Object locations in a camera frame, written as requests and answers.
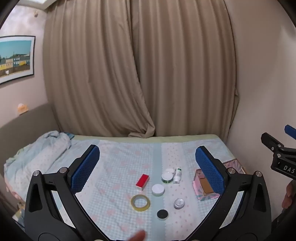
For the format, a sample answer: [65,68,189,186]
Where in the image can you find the pink cardboard box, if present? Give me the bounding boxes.
[193,159,245,200]

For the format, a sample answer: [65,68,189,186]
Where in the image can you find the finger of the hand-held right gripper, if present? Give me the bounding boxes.
[284,125,296,141]
[261,133,285,152]

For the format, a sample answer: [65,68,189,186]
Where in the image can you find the person's right hand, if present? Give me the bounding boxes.
[282,179,296,209]

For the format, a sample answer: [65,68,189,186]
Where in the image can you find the white plastic bottle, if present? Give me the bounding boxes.
[173,168,182,184]

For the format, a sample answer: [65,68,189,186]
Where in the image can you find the red and white box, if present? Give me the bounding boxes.
[135,173,149,191]

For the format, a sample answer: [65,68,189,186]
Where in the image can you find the person's left hand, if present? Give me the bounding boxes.
[128,230,147,241]

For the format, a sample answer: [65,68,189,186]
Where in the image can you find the crumpled light blue blanket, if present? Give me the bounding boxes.
[3,131,75,194]

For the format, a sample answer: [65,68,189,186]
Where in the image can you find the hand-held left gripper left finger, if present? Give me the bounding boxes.
[24,144,109,241]

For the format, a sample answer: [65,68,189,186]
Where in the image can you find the green label jar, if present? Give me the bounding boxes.
[161,173,174,185]

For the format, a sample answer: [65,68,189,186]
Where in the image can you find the framed wall poster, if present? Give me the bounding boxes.
[0,35,36,84]

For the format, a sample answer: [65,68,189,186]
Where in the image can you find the white round jar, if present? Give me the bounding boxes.
[152,184,165,197]

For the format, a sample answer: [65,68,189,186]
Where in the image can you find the yellow tape roll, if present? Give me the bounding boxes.
[131,195,151,212]

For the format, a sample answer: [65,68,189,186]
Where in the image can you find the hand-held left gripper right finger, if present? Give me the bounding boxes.
[185,146,272,241]

